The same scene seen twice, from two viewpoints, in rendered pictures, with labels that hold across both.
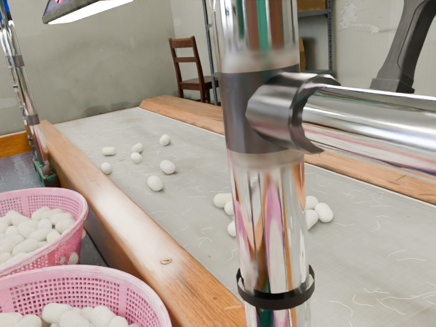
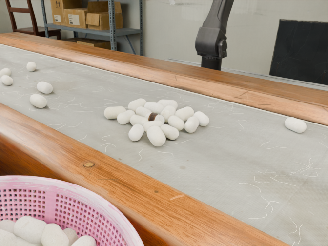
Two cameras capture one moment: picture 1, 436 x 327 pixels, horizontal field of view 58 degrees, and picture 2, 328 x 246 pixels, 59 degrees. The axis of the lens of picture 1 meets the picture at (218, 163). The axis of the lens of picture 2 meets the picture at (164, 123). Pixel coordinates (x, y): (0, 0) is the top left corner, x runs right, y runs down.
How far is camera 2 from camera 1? 0.14 m
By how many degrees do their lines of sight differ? 23
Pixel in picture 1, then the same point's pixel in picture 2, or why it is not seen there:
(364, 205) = (224, 113)
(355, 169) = (207, 89)
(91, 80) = not seen: outside the picture
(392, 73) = (214, 24)
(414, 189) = (254, 101)
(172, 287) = (109, 187)
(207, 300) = (150, 194)
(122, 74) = not seen: outside the picture
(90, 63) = not seen: outside the picture
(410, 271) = (280, 155)
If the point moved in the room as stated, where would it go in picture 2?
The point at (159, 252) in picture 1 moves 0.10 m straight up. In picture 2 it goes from (77, 157) to (66, 65)
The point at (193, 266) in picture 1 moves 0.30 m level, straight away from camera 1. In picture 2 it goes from (120, 167) to (58, 87)
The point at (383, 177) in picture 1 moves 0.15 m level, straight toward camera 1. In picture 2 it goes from (230, 93) to (250, 128)
